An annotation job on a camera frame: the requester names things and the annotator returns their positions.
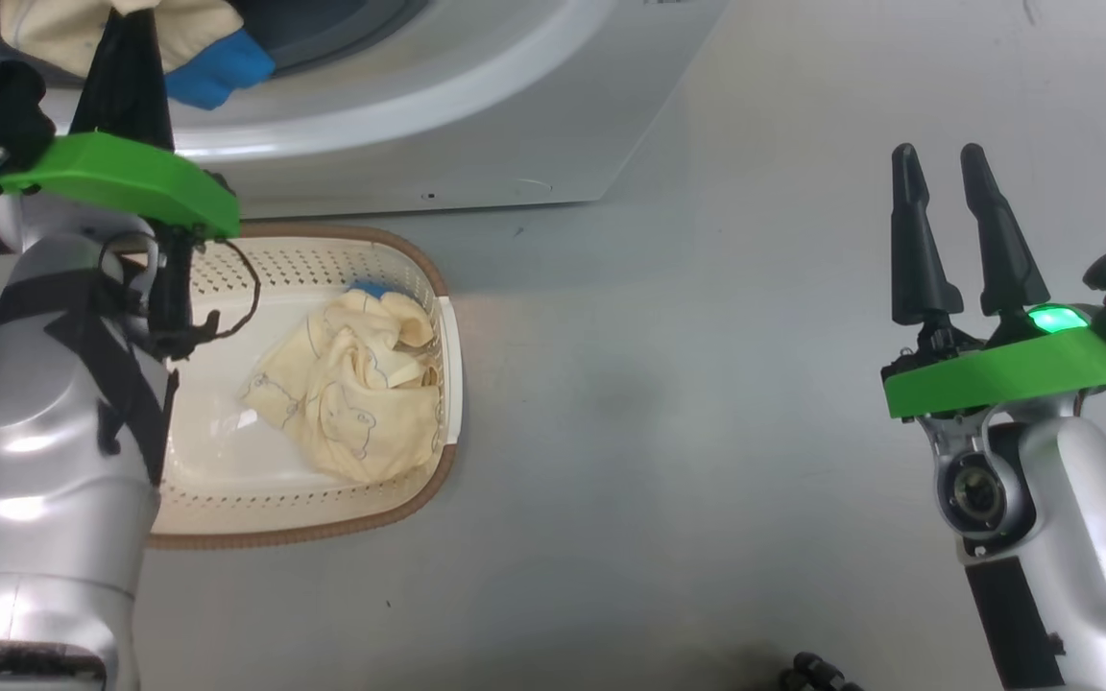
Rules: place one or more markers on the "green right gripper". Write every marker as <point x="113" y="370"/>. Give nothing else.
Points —
<point x="1004" y="369"/>

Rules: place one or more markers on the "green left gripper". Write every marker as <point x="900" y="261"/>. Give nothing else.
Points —
<point x="121" y="173"/>

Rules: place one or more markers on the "cream garment with blue cuff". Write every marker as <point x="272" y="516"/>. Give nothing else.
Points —
<point x="351" y="393"/>
<point x="217" y="67"/>

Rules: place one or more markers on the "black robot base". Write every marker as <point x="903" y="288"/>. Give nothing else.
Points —
<point x="812" y="674"/>

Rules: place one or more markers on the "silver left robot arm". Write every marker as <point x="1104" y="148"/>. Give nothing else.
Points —
<point x="35" y="480"/>

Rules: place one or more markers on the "white front-load washing machine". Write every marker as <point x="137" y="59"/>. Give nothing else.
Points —
<point x="438" y="144"/>

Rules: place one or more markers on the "cream perforated laundry basket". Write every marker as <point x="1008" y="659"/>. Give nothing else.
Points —
<point x="323" y="513"/>

